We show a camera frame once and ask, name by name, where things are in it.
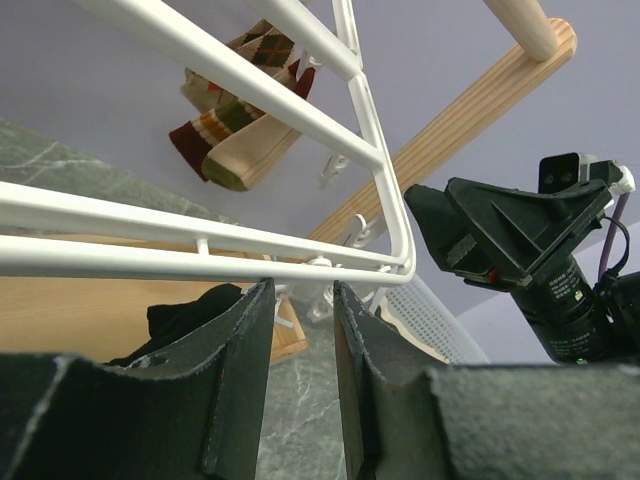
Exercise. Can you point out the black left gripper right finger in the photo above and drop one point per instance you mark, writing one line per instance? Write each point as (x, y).
(407, 416)

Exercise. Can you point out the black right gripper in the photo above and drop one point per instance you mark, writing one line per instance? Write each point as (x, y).
(525, 244)

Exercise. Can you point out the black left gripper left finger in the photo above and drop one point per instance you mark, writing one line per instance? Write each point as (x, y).
(192, 409)

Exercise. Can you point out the black underwear shorts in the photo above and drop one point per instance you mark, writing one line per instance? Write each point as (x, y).
(169, 323)

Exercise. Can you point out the white plastic clip hanger frame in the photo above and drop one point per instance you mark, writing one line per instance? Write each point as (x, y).
(319, 90)

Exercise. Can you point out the white plastic clothes peg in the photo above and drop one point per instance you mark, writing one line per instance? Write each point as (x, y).
(316, 296)

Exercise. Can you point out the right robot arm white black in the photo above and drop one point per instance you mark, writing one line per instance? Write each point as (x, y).
(618, 295)

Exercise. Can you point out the white perforated plastic basket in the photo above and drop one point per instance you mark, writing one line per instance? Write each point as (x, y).
(423, 320)

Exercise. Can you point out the wooden clothes rack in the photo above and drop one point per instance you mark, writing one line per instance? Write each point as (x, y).
(368, 240)

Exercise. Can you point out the brown patterned sock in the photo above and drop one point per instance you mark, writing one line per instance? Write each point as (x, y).
(232, 143)

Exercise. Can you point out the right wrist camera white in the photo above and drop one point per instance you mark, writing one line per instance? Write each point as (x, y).
(560, 172)

